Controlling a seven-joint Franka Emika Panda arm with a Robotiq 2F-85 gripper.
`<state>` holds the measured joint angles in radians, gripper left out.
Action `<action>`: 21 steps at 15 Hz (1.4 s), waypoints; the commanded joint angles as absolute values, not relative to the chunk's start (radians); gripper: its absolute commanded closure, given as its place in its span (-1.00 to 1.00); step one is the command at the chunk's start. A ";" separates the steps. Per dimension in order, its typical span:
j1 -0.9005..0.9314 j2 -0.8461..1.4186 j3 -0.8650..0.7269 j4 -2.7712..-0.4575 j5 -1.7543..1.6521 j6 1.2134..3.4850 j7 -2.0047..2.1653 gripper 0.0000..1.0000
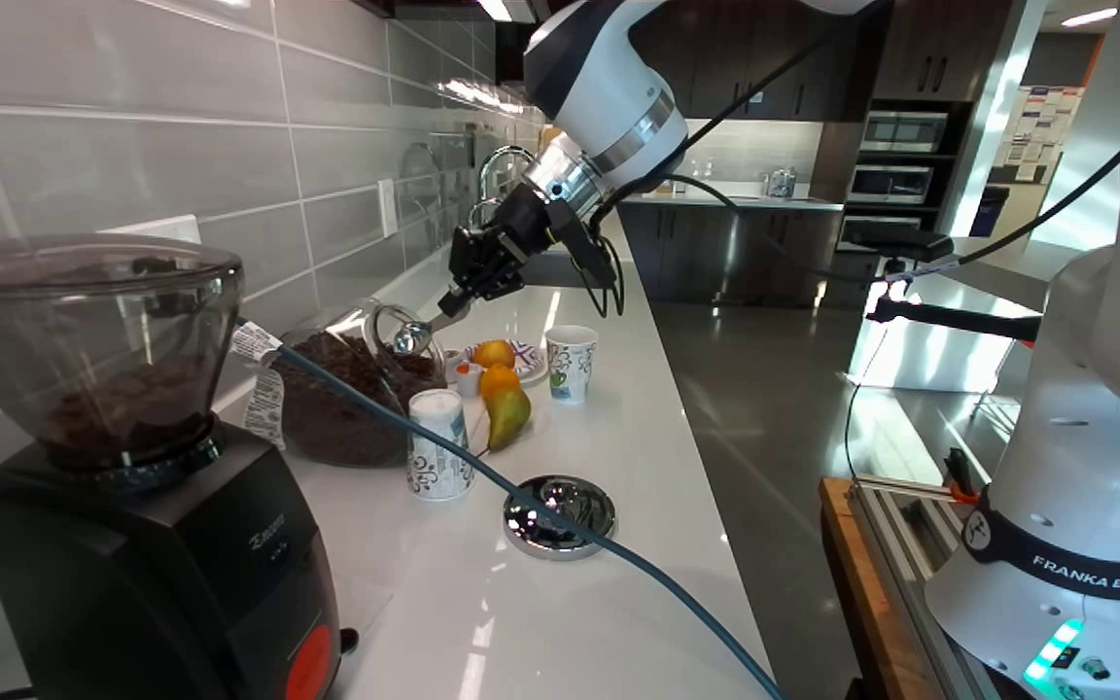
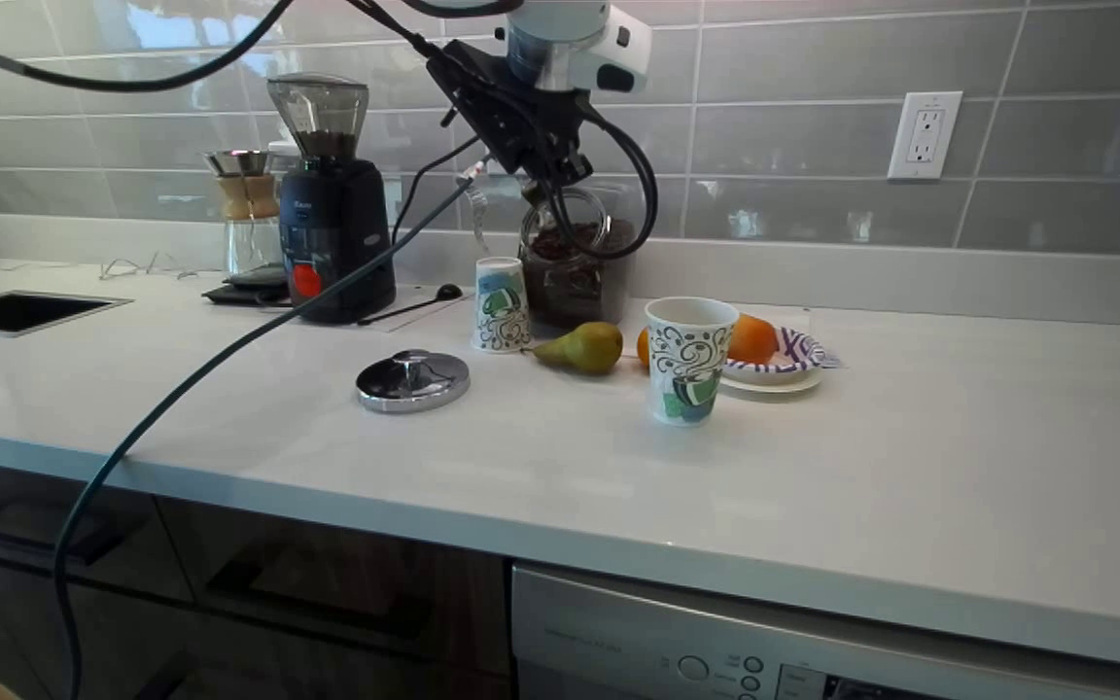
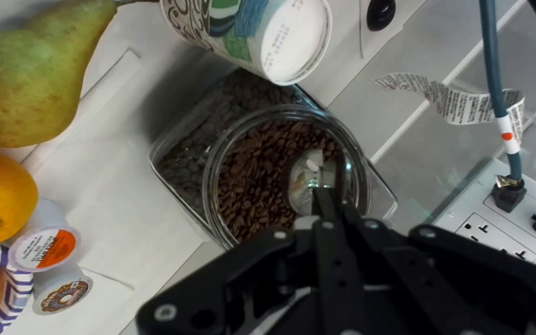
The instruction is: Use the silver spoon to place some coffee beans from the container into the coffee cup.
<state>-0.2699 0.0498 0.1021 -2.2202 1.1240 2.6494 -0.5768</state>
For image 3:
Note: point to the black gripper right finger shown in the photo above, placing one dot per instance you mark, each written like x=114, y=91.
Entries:
x=466, y=290

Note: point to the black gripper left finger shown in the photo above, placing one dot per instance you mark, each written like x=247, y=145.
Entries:
x=336, y=279

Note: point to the silver metal spoon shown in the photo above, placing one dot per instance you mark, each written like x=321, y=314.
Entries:
x=308, y=177

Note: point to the glass jar of coffee beans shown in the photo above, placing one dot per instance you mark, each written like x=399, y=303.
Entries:
x=256, y=173

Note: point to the upside-down patterned paper cup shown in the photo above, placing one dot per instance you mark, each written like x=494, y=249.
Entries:
x=250, y=30

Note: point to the coffee pod with brown lid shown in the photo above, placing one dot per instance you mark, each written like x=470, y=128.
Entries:
x=64, y=290

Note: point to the coffee pod with orange lid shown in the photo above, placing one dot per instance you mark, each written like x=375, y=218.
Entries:
x=47, y=247

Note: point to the green pear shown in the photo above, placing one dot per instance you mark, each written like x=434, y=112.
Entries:
x=27, y=74

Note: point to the white wall outlet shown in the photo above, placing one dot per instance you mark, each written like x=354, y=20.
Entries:
x=485, y=238

